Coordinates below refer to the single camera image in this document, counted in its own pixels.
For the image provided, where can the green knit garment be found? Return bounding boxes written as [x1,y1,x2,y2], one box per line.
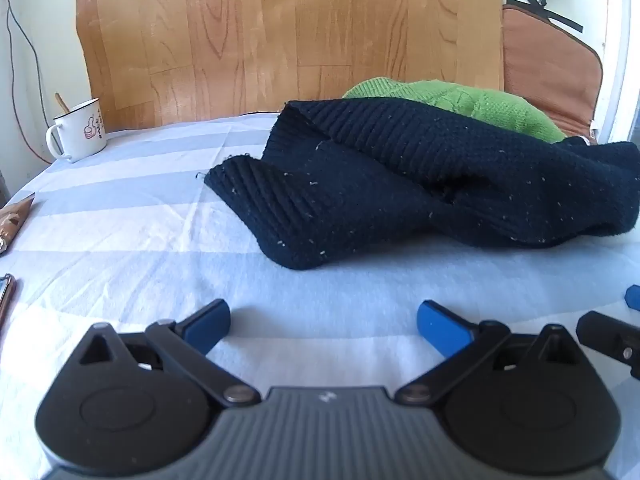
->
[342,77,568,143]

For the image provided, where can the wood pattern vinyl sheet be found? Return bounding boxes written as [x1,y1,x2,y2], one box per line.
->
[74,0,505,128]

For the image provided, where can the thin black cable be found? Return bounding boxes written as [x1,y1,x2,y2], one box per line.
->
[2,0,43,111]

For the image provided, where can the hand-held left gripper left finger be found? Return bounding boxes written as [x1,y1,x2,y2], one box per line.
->
[75,298,262,407]

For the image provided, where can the navy knit sweater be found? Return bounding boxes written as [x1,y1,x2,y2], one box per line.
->
[196,99,640,272]

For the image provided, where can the thin red cable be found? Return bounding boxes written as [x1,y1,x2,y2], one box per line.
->
[12,80,53,166]

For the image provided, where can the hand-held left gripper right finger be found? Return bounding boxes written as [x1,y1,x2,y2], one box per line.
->
[397,300,583,406]

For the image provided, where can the brown snack packet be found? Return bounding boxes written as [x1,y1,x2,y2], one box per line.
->
[0,197,36,257]

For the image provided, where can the brown perforated cushion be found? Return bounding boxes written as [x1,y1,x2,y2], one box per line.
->
[501,4,603,138]

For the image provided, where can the white framed glass window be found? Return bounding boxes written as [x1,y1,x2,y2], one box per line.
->
[597,0,640,148]

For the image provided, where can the smartphone in clear case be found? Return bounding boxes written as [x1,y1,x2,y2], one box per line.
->
[0,273,17,331]

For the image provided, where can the white enamel mug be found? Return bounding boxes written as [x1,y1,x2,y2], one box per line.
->
[46,97,108,163]

